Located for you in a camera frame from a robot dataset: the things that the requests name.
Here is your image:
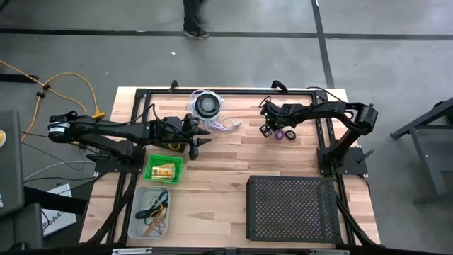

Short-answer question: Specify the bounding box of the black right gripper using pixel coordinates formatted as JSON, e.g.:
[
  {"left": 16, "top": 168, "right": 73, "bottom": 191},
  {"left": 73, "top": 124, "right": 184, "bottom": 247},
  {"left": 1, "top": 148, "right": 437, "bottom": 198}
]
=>
[{"left": 260, "top": 101, "right": 297, "bottom": 140}]

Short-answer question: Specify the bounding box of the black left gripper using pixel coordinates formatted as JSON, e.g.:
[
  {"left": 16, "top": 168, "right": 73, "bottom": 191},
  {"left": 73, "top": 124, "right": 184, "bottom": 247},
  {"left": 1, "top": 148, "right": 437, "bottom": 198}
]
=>
[{"left": 155, "top": 113, "right": 213, "bottom": 161}]

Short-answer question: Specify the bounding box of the green plastic basket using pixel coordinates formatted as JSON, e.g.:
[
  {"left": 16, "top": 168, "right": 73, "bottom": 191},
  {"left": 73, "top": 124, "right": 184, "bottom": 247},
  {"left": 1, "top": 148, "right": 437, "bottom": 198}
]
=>
[{"left": 144, "top": 153, "right": 185, "bottom": 185}]

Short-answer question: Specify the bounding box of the dark brown rubber band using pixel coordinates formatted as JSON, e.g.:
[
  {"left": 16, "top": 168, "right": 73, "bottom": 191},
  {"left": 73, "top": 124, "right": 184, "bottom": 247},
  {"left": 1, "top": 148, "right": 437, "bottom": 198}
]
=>
[{"left": 151, "top": 192, "right": 170, "bottom": 208}]

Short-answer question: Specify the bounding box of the clear plastic bin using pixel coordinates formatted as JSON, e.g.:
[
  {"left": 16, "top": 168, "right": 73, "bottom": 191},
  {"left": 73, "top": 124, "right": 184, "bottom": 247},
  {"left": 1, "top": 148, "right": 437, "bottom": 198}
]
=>
[{"left": 127, "top": 185, "right": 172, "bottom": 240}]

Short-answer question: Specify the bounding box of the red rubber band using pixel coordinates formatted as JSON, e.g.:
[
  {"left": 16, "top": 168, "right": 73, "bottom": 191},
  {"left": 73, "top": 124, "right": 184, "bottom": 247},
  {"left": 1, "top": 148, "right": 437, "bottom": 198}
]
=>
[{"left": 154, "top": 217, "right": 169, "bottom": 235}]

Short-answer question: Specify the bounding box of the dark grey rubber band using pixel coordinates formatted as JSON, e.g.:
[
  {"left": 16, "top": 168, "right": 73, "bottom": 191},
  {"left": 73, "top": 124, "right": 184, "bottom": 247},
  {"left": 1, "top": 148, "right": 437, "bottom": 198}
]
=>
[{"left": 134, "top": 208, "right": 159, "bottom": 220}]

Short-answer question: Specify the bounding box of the tan rubber band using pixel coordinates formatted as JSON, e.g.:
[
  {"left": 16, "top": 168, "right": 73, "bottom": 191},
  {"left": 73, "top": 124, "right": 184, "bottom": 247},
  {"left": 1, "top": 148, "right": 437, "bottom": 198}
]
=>
[
  {"left": 141, "top": 222, "right": 160, "bottom": 237},
  {"left": 143, "top": 216, "right": 166, "bottom": 232}
]

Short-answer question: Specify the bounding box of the black perforated metal shelf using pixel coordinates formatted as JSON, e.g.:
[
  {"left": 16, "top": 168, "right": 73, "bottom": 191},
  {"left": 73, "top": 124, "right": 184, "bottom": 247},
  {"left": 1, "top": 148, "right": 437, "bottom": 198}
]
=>
[{"left": 246, "top": 174, "right": 343, "bottom": 244}]

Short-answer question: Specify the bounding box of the black crossbeam with silver brackets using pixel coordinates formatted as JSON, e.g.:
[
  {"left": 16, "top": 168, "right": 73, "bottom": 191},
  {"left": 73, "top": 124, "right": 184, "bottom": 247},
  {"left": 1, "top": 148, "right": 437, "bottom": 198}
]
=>
[{"left": 0, "top": 243, "right": 453, "bottom": 255}]

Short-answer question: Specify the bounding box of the person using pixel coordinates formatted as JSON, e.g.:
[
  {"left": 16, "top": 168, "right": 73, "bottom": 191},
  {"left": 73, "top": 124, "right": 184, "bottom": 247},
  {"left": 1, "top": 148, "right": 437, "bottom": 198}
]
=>
[{"left": 182, "top": 0, "right": 210, "bottom": 40}]

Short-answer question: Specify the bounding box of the black flat bar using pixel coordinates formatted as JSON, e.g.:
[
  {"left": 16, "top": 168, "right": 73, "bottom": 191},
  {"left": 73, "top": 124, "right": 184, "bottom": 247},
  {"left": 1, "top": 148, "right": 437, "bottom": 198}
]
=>
[{"left": 23, "top": 186, "right": 88, "bottom": 215}]

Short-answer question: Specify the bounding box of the white printed box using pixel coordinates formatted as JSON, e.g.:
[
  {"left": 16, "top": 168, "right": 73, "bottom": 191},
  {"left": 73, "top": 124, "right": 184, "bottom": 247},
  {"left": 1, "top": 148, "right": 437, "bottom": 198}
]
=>
[{"left": 41, "top": 183, "right": 77, "bottom": 237}]

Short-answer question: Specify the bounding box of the dark grey metal stand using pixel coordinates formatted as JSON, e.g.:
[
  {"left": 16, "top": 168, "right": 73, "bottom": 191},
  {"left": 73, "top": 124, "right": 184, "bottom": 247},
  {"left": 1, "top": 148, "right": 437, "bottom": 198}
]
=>
[{"left": 389, "top": 96, "right": 453, "bottom": 207}]

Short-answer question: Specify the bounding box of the black floor bar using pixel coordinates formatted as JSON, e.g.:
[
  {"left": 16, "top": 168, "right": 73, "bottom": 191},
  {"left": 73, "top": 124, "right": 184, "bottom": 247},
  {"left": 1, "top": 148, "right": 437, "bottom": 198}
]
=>
[{"left": 0, "top": 73, "right": 40, "bottom": 84}]

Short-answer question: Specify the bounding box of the dark grey case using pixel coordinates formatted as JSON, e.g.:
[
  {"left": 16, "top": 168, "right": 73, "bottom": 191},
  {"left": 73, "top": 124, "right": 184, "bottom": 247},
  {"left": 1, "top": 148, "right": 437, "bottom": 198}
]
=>
[{"left": 0, "top": 108, "right": 25, "bottom": 219}]

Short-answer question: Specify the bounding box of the dark grey box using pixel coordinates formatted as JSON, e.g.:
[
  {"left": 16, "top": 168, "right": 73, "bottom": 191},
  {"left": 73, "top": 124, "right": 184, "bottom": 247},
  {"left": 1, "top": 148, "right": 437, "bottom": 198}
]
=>
[{"left": 0, "top": 203, "right": 45, "bottom": 252}]

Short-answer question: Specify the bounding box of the white lamp power cord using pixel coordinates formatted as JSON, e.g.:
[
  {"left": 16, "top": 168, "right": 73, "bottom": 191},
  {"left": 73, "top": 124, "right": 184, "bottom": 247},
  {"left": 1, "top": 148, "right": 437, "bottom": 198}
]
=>
[{"left": 187, "top": 89, "right": 243, "bottom": 132}]

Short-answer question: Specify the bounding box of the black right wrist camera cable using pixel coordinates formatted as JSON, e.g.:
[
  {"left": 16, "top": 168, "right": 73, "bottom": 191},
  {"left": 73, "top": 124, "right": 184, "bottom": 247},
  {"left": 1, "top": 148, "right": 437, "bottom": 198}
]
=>
[{"left": 258, "top": 94, "right": 273, "bottom": 110}]

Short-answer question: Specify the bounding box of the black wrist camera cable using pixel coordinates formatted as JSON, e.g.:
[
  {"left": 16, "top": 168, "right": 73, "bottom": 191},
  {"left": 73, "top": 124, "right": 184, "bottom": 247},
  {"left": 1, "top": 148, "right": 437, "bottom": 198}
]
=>
[
  {"left": 127, "top": 103, "right": 185, "bottom": 137},
  {"left": 258, "top": 94, "right": 273, "bottom": 110}
]

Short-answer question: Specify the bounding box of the black left wrist camera cable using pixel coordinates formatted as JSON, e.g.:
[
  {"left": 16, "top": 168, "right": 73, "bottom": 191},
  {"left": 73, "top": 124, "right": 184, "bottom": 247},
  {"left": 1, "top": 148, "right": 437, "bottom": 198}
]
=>
[{"left": 127, "top": 103, "right": 185, "bottom": 137}]

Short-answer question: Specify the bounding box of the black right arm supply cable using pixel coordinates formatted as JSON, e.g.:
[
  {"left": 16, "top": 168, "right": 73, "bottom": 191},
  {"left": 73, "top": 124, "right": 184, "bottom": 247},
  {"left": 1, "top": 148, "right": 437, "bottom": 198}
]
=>
[{"left": 306, "top": 86, "right": 350, "bottom": 104}]

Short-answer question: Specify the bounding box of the yellow extension cord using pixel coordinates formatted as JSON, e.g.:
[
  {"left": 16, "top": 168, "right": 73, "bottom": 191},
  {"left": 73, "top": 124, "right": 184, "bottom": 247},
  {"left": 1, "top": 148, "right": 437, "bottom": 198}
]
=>
[{"left": 0, "top": 59, "right": 106, "bottom": 147}]

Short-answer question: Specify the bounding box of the thin black floor cable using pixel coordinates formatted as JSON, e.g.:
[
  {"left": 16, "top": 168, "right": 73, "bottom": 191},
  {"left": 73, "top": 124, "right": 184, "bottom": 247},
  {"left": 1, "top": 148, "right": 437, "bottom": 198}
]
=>
[
  {"left": 19, "top": 130, "right": 51, "bottom": 141},
  {"left": 21, "top": 141, "right": 96, "bottom": 171}
]

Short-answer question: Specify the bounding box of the white floor cable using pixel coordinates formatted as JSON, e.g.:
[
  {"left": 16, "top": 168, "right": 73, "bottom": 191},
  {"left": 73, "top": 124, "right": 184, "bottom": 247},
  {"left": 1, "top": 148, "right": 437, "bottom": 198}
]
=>
[{"left": 23, "top": 160, "right": 96, "bottom": 181}]

